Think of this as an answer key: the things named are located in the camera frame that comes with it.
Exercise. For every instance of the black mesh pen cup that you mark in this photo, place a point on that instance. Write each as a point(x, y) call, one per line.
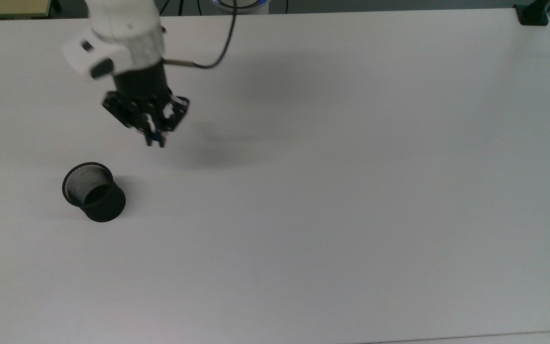
point(105, 203)

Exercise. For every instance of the yellow wooden table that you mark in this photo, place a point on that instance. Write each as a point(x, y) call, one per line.
point(7, 7)

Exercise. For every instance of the black table clamp mount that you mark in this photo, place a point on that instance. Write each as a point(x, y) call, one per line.
point(533, 13)

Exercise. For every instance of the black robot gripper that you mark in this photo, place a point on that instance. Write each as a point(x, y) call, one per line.
point(141, 95)

